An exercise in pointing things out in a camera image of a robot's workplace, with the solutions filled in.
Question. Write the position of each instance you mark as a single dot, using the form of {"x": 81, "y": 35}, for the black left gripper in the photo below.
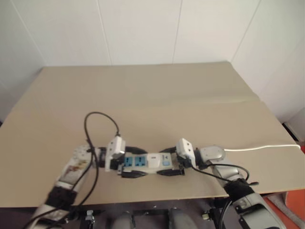
{"x": 116, "y": 163}

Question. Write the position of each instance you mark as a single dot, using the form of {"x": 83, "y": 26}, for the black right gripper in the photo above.
{"x": 183, "y": 162}

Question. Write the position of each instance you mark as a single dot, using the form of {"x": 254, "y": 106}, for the white power strip blue sockets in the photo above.
{"x": 140, "y": 162}

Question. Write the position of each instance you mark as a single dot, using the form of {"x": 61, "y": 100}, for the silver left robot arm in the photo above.
{"x": 71, "y": 167}

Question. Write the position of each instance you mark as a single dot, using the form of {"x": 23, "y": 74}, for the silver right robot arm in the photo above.
{"x": 228, "y": 174}

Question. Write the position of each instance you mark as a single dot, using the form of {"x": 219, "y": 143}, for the white charger block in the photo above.
{"x": 153, "y": 160}

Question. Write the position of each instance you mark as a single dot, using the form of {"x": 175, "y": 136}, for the small grey table clamp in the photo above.
{"x": 205, "y": 214}
{"x": 90, "y": 215}

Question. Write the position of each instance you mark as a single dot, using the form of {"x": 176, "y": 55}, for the orange seat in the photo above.
{"x": 295, "y": 202}

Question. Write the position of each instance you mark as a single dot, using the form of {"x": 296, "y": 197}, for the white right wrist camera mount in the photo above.
{"x": 184, "y": 146}

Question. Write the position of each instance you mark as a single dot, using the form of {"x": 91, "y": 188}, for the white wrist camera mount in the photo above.
{"x": 115, "y": 145}
{"x": 184, "y": 146}

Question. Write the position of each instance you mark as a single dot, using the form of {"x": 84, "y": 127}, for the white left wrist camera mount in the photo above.
{"x": 115, "y": 145}

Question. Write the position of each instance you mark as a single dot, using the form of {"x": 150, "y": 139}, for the black frame under table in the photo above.
{"x": 147, "y": 212}

